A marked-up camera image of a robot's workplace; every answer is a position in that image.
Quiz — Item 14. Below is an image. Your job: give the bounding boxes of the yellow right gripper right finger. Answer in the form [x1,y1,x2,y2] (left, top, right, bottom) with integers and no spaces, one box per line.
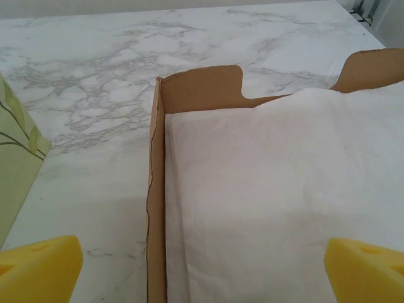
[324,237,404,303]

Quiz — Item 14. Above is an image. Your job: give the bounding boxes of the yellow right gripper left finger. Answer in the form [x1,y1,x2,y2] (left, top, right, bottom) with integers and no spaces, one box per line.
[0,234,84,303]

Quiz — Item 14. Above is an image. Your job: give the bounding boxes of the white paper bag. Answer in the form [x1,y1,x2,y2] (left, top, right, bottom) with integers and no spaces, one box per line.
[0,73,52,247]

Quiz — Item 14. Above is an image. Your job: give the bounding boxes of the brown cardboard tray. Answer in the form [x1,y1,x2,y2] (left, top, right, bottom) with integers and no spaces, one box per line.
[145,47,404,303]

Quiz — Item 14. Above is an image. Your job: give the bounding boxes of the aluminium frame bar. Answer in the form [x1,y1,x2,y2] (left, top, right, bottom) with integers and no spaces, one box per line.
[348,0,376,25]

